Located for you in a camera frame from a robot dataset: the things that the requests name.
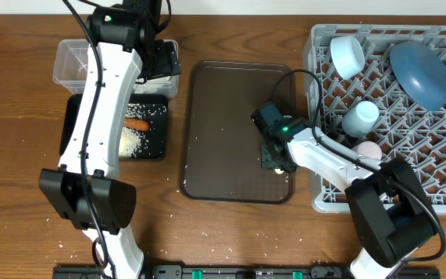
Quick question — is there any light blue bowl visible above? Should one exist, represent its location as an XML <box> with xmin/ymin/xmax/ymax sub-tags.
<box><xmin>330</xmin><ymin>36</ymin><xmax>365</xmax><ymax>80</ymax></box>

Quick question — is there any light blue cup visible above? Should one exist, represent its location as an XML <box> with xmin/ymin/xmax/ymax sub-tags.
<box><xmin>341</xmin><ymin>101</ymin><xmax>379</xmax><ymax>138</ymax></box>

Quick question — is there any dark brown serving tray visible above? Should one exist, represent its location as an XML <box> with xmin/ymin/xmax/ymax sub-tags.
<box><xmin>179</xmin><ymin>61</ymin><xmax>296</xmax><ymax>205</ymax></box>

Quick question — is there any orange carrot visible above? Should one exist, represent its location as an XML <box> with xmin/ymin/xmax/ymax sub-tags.
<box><xmin>124</xmin><ymin>118</ymin><xmax>150</xmax><ymax>132</ymax></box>

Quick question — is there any black rectangular tray bin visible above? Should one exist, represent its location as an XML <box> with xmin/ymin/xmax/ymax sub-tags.
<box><xmin>59</xmin><ymin>93</ymin><xmax>170</xmax><ymax>161</ymax></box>

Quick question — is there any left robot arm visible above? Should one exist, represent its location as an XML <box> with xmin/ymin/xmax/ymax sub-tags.
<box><xmin>39</xmin><ymin>0</ymin><xmax>180</xmax><ymax>278</ymax></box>

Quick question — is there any grey dishwasher rack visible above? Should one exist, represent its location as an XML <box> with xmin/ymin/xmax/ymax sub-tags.
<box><xmin>303</xmin><ymin>24</ymin><xmax>446</xmax><ymax>215</ymax></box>

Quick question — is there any pile of white rice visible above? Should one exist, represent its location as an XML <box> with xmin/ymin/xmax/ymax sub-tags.
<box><xmin>118</xmin><ymin>104</ymin><xmax>168</xmax><ymax>160</ymax></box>

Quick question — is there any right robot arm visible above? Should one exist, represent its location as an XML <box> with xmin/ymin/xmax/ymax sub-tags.
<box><xmin>251</xmin><ymin>102</ymin><xmax>441</xmax><ymax>278</ymax></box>

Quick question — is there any dark blue plate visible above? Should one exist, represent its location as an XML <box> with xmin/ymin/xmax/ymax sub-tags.
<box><xmin>389</xmin><ymin>41</ymin><xmax>446</xmax><ymax>111</ymax></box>

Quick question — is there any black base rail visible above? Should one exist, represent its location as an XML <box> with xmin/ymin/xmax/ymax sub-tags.
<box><xmin>52</xmin><ymin>265</ymin><xmax>441</xmax><ymax>279</ymax></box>

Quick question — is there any pink cup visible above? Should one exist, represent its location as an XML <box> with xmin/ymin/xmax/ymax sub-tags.
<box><xmin>352</xmin><ymin>141</ymin><xmax>383</xmax><ymax>160</ymax></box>

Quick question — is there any clear plastic bin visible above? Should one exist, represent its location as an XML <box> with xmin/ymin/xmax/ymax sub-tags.
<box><xmin>53</xmin><ymin>39</ymin><xmax>180</xmax><ymax>98</ymax></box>

